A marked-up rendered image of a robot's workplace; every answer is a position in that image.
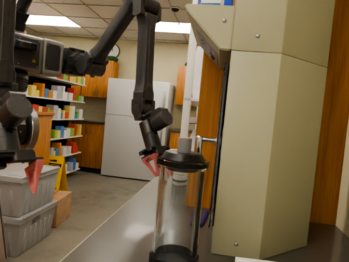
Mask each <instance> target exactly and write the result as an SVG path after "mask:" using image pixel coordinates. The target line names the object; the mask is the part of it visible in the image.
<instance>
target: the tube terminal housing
mask: <svg viewBox="0 0 349 262"><path fill-rule="evenodd" d="M235 3H236V4H235V7H236V9H235V19H234V30H233V40H232V50H231V57H230V70H229V80H228V86H227V97H226V107H225V117H224V128H223V137H222V148H221V158H220V168H219V179H218V188H217V199H216V209H215V215H214V225H213V231H212V245H211V253H213V254H220V255H226V256H234V257H242V258H251V259H259V260H262V259H265V258H268V257H272V256H275V255H278V254H281V253H285V252H288V251H291V250H295V249H297V248H300V247H304V246H307V237H308V229H309V223H310V214H311V206H312V197H313V188H314V179H315V170H316V161H317V152H318V144H319V135H320V126H321V117H322V112H323V103H324V94H325V86H326V77H327V67H328V58H329V49H330V41H331V31H332V23H333V14H334V5H335V0H235Z"/></svg>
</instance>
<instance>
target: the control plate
mask: <svg viewBox="0 0 349 262"><path fill-rule="evenodd" d="M197 34H198V38H199V41H200V45H201V47H202V48H203V49H204V50H205V52H206V53H207V54H208V55H209V56H210V58H211V56H212V55H213V56H214V57H215V59H214V62H215V63H216V65H217V66H219V65H218V54H217V53H216V52H215V51H214V50H213V49H212V47H211V46H210V45H209V44H208V43H207V41H206V40H205V39H204V38H203V37H202V36H201V34H200V33H199V32H198V31H197ZM202 40H203V41H202ZM203 43H204V45H203ZM210 48H211V50H212V55H211V54H210Z"/></svg>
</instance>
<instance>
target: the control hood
mask: <svg viewBox="0 0 349 262"><path fill-rule="evenodd" d="M185 9H186V12H187V15H188V17H189V21H190V24H191V27H192V30H193V33H194V36H195V39H196V41H197V43H198V44H199V45H200V41H199V38H198V34H197V31H198V32H199V33H200V34H201V36H202V37H203V38H204V39H205V40H206V41H207V43H208V44H209V45H210V46H211V47H212V49H213V50H214V51H215V52H216V53H217V54H218V65H219V66H217V67H218V68H219V69H220V70H222V71H224V62H225V61H228V67H229V64H230V57H231V50H232V40H233V30H234V19H235V9H236V7H234V6H228V5H204V4H186V5H185ZM200 47H201V45H200ZM203 50H204V49H203ZM204 51H205V50H204ZM205 53H206V52H205ZM206 54H207V53H206ZM208 56H209V55H208ZM209 57H210V56H209ZM211 60H212V59H211ZM212 61H213V60H212ZM213 62H214V61H213ZM214 63H215V62H214ZM215 64H216V63H215ZM227 69H228V68H227Z"/></svg>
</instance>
